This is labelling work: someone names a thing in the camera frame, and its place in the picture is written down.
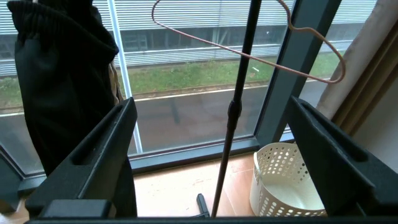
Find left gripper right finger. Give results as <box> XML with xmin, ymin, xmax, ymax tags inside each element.
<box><xmin>285</xmin><ymin>95</ymin><xmax>398</xmax><ymax>219</ymax></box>

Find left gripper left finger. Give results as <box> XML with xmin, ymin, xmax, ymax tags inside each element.
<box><xmin>24</xmin><ymin>96</ymin><xmax>139</xmax><ymax>219</ymax></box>

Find black shorts with white cords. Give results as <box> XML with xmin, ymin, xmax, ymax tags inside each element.
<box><xmin>6</xmin><ymin>0</ymin><xmax>139</xmax><ymax>218</ymax></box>

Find pink clothes hanger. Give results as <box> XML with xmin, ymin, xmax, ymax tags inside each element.
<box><xmin>150</xmin><ymin>0</ymin><xmax>347</xmax><ymax>85</ymax></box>

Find white laundry basket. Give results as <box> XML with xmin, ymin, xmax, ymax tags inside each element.
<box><xmin>249</xmin><ymin>141</ymin><xmax>328</xmax><ymax>218</ymax></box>

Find black clothes rack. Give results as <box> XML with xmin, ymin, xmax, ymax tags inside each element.
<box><xmin>190</xmin><ymin>0</ymin><xmax>264</xmax><ymax>218</ymax></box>

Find beige curtain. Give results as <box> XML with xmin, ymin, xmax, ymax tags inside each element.
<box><xmin>316</xmin><ymin>0</ymin><xmax>398</xmax><ymax>137</ymax></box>

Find window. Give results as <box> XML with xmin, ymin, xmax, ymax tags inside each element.
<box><xmin>0</xmin><ymin>0</ymin><xmax>379</xmax><ymax>200</ymax></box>

